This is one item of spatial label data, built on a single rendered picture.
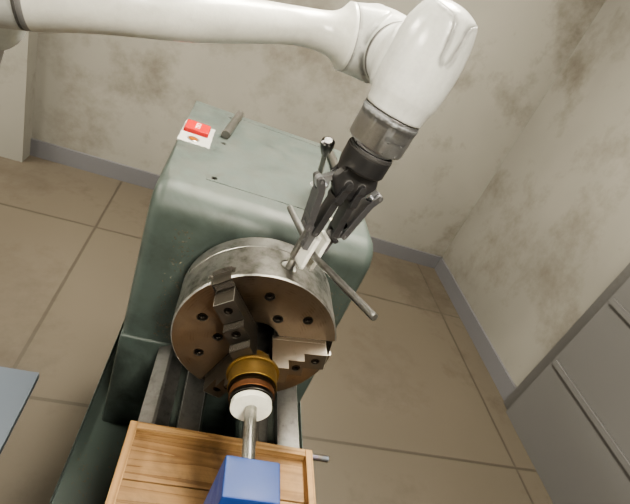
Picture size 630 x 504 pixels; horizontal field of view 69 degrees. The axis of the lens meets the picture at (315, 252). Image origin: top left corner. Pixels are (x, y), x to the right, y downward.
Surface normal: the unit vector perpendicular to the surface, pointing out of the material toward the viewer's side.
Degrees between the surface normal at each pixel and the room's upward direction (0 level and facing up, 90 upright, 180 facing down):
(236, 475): 0
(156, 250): 90
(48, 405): 0
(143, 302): 90
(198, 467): 0
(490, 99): 90
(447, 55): 82
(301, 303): 90
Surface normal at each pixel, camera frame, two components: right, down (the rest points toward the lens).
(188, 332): 0.07, 0.55
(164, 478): 0.36, -0.79
